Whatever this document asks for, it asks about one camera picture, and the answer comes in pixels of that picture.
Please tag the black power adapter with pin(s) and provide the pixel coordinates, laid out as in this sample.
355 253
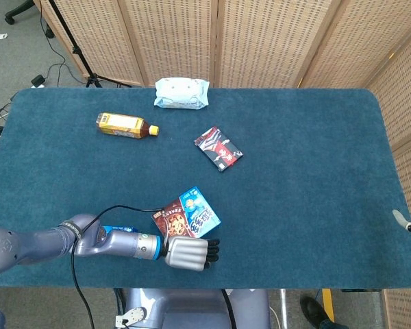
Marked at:
37 80

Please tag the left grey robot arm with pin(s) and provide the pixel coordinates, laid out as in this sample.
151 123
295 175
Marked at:
116 245

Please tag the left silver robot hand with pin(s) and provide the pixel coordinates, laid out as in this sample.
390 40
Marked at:
188 253

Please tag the black office chair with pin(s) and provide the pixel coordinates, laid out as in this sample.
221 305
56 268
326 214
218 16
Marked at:
18 8

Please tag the light blue wet wipes pack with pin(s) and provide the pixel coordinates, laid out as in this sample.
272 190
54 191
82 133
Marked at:
181 92

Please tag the blue chocolate chip cookie box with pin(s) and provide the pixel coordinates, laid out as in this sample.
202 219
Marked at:
192 216

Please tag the red black snack packet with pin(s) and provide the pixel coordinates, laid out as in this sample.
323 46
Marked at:
219 149

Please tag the woven wooden folding screen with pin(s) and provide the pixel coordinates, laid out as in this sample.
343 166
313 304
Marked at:
174 34

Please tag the yellow label tea bottle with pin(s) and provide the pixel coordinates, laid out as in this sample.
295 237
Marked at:
123 125

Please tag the grey robot torso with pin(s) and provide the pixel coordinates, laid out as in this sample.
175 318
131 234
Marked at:
192 308

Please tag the black shoe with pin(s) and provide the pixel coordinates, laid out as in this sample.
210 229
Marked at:
311 310

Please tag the blue carpet table cover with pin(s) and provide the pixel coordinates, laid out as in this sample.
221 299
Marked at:
294 192

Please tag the white table leg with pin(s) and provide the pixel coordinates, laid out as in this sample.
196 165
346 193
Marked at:
283 305

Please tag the blue Oreo cookie pack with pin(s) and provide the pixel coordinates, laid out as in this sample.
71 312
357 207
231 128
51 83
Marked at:
121 229

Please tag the black tripod stand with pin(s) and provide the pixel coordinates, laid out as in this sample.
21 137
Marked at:
76 49

